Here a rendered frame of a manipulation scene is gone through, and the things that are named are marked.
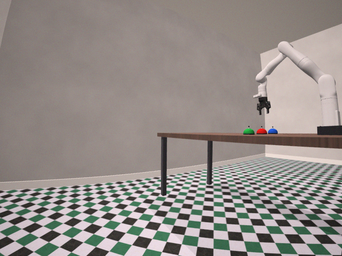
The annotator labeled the blue dome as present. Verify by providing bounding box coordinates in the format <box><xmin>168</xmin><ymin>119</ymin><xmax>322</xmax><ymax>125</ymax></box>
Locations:
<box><xmin>268</xmin><ymin>126</ymin><xmax>278</xmax><ymax>134</ymax></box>

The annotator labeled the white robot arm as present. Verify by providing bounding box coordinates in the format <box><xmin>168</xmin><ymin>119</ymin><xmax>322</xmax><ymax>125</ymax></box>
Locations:
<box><xmin>253</xmin><ymin>41</ymin><xmax>341</xmax><ymax>126</ymax></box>

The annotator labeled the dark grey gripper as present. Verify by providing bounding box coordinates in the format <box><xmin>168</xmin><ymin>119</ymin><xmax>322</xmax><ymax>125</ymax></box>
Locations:
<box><xmin>257</xmin><ymin>97</ymin><xmax>271</xmax><ymax>115</ymax></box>

